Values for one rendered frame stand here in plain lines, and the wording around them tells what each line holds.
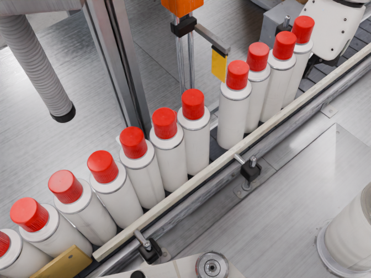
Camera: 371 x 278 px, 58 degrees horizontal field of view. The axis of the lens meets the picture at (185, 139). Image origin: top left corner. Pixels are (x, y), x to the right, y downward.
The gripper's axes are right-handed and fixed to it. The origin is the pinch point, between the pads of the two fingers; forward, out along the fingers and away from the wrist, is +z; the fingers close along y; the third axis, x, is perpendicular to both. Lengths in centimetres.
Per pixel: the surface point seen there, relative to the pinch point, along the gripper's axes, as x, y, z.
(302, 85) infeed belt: 4.0, 0.2, 5.2
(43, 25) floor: 23, -188, 92
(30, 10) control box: -53, -1, -18
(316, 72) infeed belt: 9.2, -0.3, 3.3
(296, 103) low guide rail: -4.3, 4.2, 4.5
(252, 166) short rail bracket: -21.4, 8.9, 9.0
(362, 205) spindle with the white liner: -25.9, 25.1, -3.4
